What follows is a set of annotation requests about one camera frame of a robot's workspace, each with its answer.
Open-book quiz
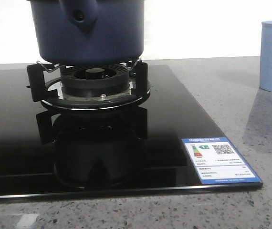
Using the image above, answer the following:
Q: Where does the black metal pot support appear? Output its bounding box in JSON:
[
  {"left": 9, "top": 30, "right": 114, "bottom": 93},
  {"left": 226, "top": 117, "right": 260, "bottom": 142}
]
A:
[{"left": 27, "top": 60, "right": 150, "bottom": 112}]

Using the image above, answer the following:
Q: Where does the dark blue cooking pot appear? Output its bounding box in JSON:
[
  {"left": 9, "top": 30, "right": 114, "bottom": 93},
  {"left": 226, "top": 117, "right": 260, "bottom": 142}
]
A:
[{"left": 30, "top": 0, "right": 144, "bottom": 65}]

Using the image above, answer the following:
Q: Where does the black gas burner head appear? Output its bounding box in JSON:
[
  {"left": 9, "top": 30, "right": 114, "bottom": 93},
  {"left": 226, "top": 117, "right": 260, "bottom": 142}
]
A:
[{"left": 61, "top": 64, "right": 129, "bottom": 97}]

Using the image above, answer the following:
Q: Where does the blue energy efficiency label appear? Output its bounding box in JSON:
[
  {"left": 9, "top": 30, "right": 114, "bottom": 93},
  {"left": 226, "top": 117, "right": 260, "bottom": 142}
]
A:
[{"left": 182, "top": 137, "right": 261, "bottom": 185}]

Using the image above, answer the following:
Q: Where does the black glass gas cooktop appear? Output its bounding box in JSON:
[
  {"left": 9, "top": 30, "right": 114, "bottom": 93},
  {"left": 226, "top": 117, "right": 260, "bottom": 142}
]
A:
[{"left": 0, "top": 65, "right": 262, "bottom": 202}]

